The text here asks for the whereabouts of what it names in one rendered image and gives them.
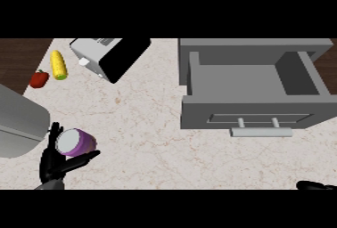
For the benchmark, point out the grey cabinet body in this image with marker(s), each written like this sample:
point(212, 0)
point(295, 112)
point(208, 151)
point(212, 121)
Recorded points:
point(255, 47)

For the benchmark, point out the grey drawer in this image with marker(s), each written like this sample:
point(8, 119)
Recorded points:
point(259, 112)
point(246, 80)

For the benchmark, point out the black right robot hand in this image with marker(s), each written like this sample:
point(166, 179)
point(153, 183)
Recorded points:
point(313, 185)

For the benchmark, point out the grey and black toaster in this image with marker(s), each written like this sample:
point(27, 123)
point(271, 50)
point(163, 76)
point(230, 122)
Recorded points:
point(110, 56)

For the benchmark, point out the red bell pepper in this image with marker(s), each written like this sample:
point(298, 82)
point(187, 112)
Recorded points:
point(39, 79)

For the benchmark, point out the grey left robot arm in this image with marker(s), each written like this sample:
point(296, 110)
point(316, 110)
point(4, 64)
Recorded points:
point(51, 186)

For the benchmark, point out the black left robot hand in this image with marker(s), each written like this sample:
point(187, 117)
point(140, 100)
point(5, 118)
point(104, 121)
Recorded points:
point(54, 166)

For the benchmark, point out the yellow corn cob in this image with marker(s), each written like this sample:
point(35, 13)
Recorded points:
point(58, 65)

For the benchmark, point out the grey drawer front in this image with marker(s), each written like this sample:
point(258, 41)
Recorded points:
point(259, 112)

